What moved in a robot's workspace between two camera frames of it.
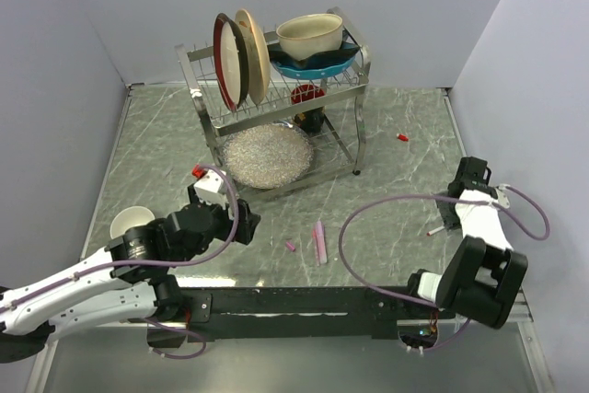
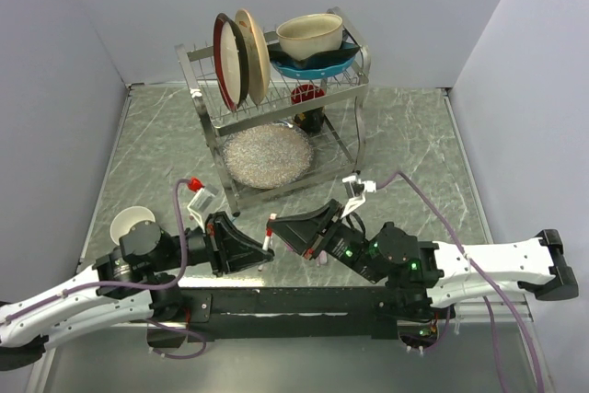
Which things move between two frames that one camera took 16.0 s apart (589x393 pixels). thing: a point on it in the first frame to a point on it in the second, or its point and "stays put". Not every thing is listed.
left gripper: (247, 222) to (228, 246)
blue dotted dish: (321, 67) stays put
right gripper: (451, 221) to (299, 233)
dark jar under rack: (311, 121) stays put
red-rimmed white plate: (231, 61) stays put
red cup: (305, 92) stays put
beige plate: (257, 55) stays put
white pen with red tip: (428, 234) to (264, 248)
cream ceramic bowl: (305, 36) stays put
